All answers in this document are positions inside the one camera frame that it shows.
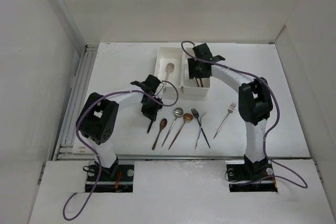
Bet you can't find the black plastic ladle spoon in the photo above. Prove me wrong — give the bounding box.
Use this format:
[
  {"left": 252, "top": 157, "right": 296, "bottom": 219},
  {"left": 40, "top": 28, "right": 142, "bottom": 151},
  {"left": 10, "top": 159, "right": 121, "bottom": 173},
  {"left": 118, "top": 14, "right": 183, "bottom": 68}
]
[{"left": 147, "top": 120, "right": 154, "bottom": 134}]

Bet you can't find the beige plastic spoon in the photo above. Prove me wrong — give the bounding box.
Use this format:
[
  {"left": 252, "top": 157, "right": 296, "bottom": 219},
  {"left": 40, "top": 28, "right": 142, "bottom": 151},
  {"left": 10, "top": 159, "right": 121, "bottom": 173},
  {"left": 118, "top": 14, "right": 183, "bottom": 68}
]
[{"left": 164, "top": 62, "right": 175, "bottom": 81}]

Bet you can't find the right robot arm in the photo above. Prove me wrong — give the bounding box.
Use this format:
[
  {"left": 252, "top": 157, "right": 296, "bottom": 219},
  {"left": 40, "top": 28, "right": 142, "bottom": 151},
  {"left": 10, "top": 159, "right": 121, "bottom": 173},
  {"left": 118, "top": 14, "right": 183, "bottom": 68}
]
[{"left": 181, "top": 42, "right": 273, "bottom": 177}]

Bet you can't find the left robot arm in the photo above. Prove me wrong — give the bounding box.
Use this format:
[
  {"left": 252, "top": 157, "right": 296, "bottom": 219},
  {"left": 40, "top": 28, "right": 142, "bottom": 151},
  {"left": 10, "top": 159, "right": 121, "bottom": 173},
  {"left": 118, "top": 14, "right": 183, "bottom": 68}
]
[{"left": 76, "top": 74, "right": 163, "bottom": 178}]

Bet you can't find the right white plastic container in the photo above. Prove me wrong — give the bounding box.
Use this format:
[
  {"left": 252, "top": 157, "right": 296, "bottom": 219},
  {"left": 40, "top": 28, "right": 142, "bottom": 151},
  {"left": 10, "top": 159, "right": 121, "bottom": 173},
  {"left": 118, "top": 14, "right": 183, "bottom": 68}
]
[{"left": 182, "top": 52, "right": 211, "bottom": 97}]

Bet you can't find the white plastic container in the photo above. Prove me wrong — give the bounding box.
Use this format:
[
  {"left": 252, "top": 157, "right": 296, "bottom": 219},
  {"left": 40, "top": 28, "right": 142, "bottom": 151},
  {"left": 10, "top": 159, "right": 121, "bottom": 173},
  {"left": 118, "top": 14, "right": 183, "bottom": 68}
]
[
  {"left": 154, "top": 47, "right": 184, "bottom": 91},
  {"left": 182, "top": 52, "right": 211, "bottom": 97}
]

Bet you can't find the brown wooden spoon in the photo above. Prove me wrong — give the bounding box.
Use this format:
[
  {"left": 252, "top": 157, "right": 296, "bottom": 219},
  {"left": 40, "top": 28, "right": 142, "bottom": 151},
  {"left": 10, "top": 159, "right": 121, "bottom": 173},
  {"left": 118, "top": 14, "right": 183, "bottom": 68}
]
[{"left": 152, "top": 118, "right": 167, "bottom": 150}]

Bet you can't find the left white plastic container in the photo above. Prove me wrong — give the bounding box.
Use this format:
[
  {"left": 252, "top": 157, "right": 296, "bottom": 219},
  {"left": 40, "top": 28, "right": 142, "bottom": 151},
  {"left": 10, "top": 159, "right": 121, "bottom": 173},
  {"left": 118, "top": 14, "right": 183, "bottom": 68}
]
[{"left": 154, "top": 47, "right": 184, "bottom": 91}]

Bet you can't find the silver slotted spoon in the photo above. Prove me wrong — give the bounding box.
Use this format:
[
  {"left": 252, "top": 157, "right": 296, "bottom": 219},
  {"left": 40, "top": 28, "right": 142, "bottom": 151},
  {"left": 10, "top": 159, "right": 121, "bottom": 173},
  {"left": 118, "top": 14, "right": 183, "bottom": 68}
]
[{"left": 161, "top": 107, "right": 184, "bottom": 147}]

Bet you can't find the copper metal spoon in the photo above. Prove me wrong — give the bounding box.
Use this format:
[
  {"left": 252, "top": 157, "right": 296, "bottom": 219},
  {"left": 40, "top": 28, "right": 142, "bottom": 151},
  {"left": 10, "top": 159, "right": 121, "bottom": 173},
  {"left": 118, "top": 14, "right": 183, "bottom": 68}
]
[{"left": 168, "top": 113, "right": 194, "bottom": 150}]

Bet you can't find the silver metal fork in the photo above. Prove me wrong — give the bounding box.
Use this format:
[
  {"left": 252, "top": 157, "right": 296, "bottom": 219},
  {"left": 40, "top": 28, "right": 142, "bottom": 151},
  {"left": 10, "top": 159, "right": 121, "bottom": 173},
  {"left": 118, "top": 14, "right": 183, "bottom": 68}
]
[{"left": 195, "top": 112, "right": 207, "bottom": 150}]

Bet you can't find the silver fork beside copper fork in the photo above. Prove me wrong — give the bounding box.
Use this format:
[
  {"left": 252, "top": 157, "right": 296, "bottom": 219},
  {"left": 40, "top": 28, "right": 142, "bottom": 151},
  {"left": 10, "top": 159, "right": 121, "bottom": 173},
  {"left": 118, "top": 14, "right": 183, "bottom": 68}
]
[{"left": 213, "top": 102, "right": 237, "bottom": 139}]

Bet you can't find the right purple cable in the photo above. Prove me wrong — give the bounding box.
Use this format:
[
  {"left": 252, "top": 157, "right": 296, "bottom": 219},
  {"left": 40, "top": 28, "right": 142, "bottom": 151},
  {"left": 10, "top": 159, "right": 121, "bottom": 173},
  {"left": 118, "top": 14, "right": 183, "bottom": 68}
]
[{"left": 181, "top": 40, "right": 308, "bottom": 190}]

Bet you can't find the purple cable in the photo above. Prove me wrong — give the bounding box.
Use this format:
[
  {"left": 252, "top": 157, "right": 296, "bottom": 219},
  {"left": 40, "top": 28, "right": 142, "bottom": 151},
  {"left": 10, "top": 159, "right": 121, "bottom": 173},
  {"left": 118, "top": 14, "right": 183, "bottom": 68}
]
[
  {"left": 181, "top": 40, "right": 308, "bottom": 190},
  {"left": 62, "top": 81, "right": 180, "bottom": 222}
]

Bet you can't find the black handled fork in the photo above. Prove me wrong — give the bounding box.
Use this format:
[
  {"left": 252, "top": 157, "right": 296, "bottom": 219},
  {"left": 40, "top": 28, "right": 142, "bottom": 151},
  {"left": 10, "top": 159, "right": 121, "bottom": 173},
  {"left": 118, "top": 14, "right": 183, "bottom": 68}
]
[{"left": 191, "top": 108, "right": 210, "bottom": 149}]

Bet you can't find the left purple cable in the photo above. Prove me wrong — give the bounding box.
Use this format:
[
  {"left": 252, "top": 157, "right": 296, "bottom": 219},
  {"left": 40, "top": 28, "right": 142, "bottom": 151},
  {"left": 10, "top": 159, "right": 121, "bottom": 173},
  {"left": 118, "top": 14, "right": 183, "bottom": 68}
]
[{"left": 62, "top": 81, "right": 180, "bottom": 222}]

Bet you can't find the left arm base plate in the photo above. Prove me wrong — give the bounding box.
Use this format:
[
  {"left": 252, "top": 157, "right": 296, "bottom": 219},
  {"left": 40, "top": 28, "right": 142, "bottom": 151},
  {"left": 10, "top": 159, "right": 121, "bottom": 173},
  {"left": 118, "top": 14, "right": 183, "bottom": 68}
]
[{"left": 83, "top": 164, "right": 134, "bottom": 193}]

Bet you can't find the aluminium side rail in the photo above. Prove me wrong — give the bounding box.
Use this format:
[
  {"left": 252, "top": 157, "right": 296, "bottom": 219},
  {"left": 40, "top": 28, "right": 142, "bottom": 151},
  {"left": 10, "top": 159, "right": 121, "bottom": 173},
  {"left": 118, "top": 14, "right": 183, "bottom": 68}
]
[{"left": 51, "top": 44, "right": 98, "bottom": 161}]

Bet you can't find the aluminium front rail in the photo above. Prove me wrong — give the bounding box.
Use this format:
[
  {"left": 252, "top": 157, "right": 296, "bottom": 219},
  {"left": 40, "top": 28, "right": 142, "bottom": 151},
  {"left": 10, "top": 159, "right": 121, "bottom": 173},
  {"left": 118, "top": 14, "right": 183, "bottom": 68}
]
[{"left": 52, "top": 152, "right": 244, "bottom": 161}]

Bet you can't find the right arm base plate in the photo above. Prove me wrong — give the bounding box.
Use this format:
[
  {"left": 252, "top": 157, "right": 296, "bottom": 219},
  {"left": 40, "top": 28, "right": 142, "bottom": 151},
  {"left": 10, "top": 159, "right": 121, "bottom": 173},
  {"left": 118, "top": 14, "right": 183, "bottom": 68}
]
[{"left": 225, "top": 163, "right": 278, "bottom": 193}]

